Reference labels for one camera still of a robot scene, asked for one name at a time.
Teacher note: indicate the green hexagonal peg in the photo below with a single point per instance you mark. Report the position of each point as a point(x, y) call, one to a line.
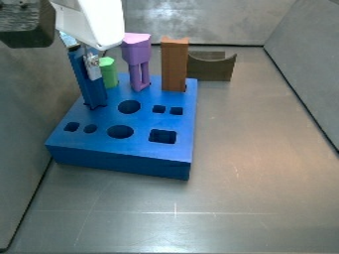
point(108, 72)

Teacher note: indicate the blue star prism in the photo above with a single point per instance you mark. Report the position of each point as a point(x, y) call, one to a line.
point(92, 88)

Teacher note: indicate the dark grey curved fixture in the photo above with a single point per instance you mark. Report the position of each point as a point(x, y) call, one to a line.
point(209, 66)

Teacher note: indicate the purple peg block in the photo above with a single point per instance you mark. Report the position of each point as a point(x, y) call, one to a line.
point(136, 54)

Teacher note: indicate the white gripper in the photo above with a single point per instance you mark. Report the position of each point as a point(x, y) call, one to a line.
point(93, 22)

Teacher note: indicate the blue peg board base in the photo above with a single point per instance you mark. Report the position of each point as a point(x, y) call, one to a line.
point(140, 134)

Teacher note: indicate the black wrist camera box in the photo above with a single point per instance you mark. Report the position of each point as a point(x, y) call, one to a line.
point(27, 23)

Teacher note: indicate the brown peg block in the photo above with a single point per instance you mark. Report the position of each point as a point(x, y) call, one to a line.
point(173, 63)

